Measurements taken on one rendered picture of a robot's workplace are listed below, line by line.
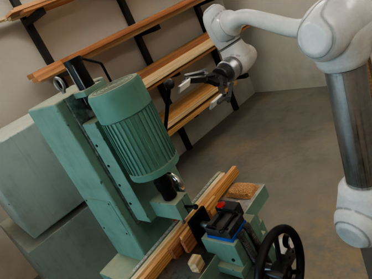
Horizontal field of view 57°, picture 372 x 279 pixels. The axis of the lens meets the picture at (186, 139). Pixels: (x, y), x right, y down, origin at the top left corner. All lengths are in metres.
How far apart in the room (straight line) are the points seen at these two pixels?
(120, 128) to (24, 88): 2.38
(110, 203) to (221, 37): 0.75
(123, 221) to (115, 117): 0.47
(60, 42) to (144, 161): 2.57
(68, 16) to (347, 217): 3.06
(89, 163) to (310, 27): 0.81
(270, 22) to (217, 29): 0.23
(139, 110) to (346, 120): 0.57
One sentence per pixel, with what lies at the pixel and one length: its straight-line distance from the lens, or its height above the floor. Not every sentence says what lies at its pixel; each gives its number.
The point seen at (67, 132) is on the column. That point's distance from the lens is 1.20.
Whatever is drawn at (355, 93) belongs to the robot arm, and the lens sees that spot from 0.97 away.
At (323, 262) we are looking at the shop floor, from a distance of 2.27.
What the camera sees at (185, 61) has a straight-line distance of 3.52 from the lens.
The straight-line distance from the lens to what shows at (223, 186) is 1.42.
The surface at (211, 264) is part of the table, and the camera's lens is 1.16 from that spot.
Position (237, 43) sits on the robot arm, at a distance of 1.40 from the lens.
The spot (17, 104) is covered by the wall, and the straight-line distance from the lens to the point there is 3.32.
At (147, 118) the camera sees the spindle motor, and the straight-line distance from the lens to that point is 1.03.
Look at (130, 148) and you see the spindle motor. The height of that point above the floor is 1.32.
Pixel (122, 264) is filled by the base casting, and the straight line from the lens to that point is 1.54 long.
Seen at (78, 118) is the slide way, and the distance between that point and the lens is 1.18.
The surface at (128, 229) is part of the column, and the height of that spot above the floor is 0.99.
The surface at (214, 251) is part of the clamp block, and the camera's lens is 1.16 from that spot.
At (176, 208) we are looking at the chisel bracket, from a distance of 1.17.
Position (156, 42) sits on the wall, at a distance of 4.05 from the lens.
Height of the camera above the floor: 1.65
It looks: 21 degrees down
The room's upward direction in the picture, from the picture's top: 25 degrees counter-clockwise
